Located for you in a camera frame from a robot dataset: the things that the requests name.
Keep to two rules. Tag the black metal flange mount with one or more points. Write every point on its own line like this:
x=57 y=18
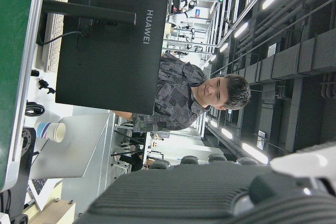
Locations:
x=26 y=140

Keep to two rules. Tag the person in patterned shirt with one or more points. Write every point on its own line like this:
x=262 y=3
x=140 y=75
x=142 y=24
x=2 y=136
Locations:
x=178 y=90

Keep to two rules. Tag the white computer keyboard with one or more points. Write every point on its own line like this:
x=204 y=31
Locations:
x=52 y=51

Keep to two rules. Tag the silver closed laptop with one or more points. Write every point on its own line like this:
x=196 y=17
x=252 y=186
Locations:
x=78 y=153

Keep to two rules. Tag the white open laptop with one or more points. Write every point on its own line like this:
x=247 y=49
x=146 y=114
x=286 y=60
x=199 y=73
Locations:
x=43 y=192

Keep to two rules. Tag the right dexterous robot hand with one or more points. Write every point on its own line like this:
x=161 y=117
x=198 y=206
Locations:
x=183 y=195

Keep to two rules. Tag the striped paper cup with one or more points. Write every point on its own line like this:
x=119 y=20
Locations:
x=51 y=131

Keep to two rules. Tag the green conveyor belt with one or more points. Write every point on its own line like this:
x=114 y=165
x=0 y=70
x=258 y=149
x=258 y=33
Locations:
x=10 y=51

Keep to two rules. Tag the black computer monitor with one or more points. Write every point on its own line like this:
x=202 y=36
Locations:
x=110 y=64

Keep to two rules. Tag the grey ceiling duct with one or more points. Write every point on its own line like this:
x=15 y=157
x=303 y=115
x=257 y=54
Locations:
x=294 y=58

